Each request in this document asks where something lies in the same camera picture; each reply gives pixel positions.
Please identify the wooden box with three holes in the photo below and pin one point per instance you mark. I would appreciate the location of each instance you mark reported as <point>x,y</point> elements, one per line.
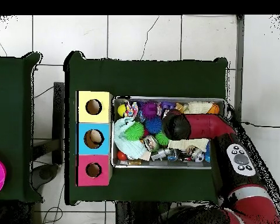
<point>93,116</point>

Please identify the small orange basketball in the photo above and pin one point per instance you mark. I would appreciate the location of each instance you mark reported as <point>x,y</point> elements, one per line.
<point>214,109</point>

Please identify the crushed metal can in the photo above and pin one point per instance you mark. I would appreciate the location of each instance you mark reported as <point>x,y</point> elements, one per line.
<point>150,143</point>

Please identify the dark green side table cloth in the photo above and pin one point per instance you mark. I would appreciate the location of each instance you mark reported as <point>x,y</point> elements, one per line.
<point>9,116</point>

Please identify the clear mesh bin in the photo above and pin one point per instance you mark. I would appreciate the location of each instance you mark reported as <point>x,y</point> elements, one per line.
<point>158,166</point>

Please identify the dark blue spiky ball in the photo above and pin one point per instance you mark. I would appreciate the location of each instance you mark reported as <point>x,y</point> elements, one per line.
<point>153,125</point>

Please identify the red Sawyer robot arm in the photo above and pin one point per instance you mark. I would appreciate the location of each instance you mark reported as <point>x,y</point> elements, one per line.
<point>207,127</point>

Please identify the mint green knit cloth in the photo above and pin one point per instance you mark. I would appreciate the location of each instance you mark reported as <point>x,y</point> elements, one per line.
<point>128,149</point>

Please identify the black upright panel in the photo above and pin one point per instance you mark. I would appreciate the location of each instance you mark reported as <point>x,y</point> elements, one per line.
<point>58,116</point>

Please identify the cream waffle cloth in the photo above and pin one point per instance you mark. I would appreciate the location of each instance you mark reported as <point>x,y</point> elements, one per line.
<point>189,143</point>

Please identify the colourful patterned knotted cloth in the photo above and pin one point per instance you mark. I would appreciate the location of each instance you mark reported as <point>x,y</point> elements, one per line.
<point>130,111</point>

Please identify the green spiky rubber ball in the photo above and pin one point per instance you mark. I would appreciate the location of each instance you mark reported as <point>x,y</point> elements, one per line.
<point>162,139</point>
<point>134,131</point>

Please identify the purple spiky rubber toy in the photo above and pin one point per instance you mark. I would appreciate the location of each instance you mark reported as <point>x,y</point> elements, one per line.
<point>149,110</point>

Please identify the yellow ball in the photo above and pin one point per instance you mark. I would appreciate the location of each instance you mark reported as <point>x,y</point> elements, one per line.
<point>121,110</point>

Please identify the tan plush toy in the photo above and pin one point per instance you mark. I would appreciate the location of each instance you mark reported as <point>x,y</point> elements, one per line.
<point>179,107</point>

